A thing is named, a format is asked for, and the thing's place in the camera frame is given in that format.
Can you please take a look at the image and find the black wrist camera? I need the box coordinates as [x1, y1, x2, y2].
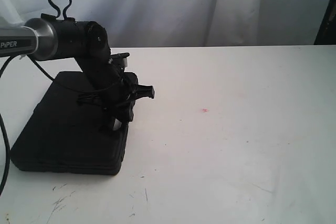
[108, 52, 130, 71]

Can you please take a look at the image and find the black plastic tool case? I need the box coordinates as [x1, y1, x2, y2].
[10, 83, 128, 175]

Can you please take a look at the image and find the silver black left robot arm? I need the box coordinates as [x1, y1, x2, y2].
[1, 14, 155, 122]

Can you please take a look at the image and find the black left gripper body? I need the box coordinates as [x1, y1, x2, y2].
[76, 73, 138, 122]

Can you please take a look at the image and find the white backdrop cloth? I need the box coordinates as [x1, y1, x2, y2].
[1, 0, 329, 47]

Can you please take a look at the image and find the dark metal stand frame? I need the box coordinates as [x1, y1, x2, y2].
[314, 0, 335, 45]

